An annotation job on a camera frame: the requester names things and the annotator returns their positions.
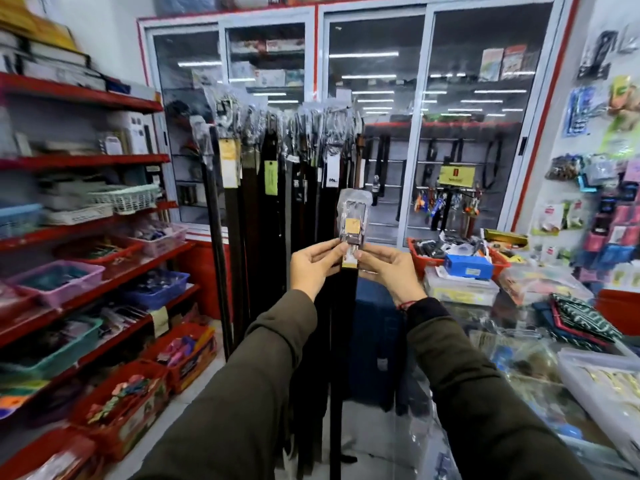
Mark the person's right hand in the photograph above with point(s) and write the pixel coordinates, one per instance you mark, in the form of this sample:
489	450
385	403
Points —
392	274

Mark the person's left hand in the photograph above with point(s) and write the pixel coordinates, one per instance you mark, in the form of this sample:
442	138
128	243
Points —
310	267

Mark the person's left thumb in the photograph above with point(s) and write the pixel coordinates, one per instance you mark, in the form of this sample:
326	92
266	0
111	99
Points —
334	248

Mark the person's right thumb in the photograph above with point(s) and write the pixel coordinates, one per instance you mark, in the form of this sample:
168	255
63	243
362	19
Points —
372	250

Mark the black belt with buckle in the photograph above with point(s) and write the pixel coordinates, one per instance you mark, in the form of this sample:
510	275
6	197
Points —
345	344

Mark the person's left forearm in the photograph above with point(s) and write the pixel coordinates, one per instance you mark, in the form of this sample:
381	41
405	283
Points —
240	394

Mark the person's right forearm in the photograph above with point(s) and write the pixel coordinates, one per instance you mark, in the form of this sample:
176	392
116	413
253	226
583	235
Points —
475	394

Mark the red basket with black items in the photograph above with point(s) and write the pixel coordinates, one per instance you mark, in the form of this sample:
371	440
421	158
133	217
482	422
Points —
425	257

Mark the row of hanging dark belts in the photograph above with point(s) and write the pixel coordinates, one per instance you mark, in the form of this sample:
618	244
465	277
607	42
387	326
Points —
260	234

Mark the white paper tag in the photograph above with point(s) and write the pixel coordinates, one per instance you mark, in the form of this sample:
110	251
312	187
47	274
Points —
333	172

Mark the blue suitcase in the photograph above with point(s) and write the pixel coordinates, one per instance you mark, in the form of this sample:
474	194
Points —
375	339

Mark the green paper tag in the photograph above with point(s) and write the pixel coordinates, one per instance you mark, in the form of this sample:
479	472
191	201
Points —
271	177

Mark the blue cardboard box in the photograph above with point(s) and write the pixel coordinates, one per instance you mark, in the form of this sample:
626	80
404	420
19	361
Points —
469	267

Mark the clear plastic lidded box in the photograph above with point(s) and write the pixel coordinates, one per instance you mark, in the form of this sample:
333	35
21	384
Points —
462	292

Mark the yellow sign card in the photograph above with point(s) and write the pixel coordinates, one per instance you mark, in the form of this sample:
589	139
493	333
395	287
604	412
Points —
457	176

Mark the flat yellow box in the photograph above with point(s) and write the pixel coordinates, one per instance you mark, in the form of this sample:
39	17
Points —
506	237

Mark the yellow paper tag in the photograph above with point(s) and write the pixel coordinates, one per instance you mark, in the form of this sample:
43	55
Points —
229	162

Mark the glass sliding door cabinet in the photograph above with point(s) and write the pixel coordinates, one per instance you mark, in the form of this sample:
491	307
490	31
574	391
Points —
465	134

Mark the small pink plastic basket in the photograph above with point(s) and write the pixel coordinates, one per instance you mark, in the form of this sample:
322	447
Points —
162	239

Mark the red crate with colourful items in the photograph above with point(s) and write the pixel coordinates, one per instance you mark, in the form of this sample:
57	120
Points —
125	409
187	354

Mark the dark blue plastic basket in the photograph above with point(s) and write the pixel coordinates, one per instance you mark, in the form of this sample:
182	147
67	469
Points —
157	289

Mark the shelf price label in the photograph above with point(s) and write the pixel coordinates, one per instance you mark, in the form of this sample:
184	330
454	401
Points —
159	322

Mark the glass display counter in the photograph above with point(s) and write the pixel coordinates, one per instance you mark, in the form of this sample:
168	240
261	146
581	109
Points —
525	374

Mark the boxes inside cabinet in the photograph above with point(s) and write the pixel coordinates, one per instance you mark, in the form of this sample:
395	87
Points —
267	62

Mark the white mesh basket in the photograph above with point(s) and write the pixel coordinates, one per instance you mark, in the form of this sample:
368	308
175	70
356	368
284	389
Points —
127	198

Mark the green striped folded cloth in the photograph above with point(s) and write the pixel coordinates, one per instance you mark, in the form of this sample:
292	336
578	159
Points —
585	317

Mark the packets standing in cabinet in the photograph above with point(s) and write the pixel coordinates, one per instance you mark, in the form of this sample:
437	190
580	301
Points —
502	63

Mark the white appliance box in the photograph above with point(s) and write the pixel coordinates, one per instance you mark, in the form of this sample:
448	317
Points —
131	132

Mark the red plastic tray basket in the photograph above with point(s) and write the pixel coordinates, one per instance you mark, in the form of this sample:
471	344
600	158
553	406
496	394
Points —
100	254

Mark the flat white plastic basket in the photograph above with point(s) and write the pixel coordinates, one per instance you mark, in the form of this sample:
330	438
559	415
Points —
80	215

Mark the clear tray with gold items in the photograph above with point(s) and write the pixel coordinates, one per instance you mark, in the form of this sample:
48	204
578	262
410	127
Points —
605	384

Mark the pink basket with blue items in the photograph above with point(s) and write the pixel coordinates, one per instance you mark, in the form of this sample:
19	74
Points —
57	287

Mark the red metal shelf unit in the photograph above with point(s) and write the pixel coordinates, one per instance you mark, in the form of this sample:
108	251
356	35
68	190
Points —
85	102

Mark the teal plastic basket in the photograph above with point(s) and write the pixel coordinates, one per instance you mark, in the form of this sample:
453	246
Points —
50	352

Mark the light blue plastic basket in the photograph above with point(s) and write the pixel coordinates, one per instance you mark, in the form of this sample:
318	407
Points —
19	220

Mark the stack of boxes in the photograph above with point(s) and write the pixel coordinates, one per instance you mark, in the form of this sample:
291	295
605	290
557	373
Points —
45	54

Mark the red crate with packets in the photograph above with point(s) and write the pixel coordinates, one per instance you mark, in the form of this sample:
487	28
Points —
55	457

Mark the wall display of hanging packets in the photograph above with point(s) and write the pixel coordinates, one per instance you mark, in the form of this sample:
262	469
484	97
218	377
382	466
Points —
605	194

